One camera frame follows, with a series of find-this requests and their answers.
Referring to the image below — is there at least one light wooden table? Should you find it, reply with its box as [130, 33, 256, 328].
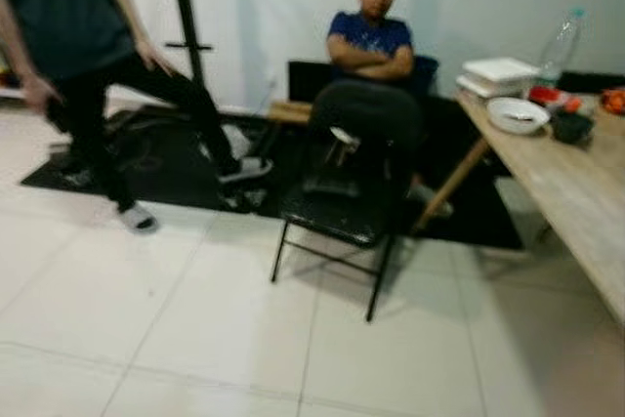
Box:
[412, 85, 625, 325]

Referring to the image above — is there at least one black bowl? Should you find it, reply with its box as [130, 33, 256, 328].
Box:
[551, 110, 595, 145]

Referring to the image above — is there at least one orange and black tool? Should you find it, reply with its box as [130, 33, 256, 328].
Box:
[600, 88, 625, 115]

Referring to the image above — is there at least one red plastic container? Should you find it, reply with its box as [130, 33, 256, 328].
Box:
[527, 86, 584, 112]

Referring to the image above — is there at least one small white bowl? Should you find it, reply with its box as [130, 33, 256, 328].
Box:
[486, 97, 550, 136]

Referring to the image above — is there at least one clear plastic water bottle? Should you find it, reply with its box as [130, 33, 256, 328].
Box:
[540, 9, 587, 86]

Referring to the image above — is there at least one black floor mat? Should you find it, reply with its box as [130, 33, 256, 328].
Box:
[20, 104, 523, 250]

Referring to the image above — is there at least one white foam food box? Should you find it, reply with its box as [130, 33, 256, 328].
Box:
[462, 57, 541, 84]
[456, 75, 533, 100]

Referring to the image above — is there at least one black folding chair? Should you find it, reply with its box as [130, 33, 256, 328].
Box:
[270, 79, 425, 323]

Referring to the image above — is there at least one seated person blue shirt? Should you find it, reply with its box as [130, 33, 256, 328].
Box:
[325, 0, 455, 220]

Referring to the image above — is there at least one small wooden bench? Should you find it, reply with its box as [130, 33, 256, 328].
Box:
[266, 100, 315, 127]

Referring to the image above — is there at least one black metal stand pole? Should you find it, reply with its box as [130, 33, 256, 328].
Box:
[164, 0, 214, 86]

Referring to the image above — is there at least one standing person dark shirt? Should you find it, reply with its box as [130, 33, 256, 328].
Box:
[0, 0, 272, 234]

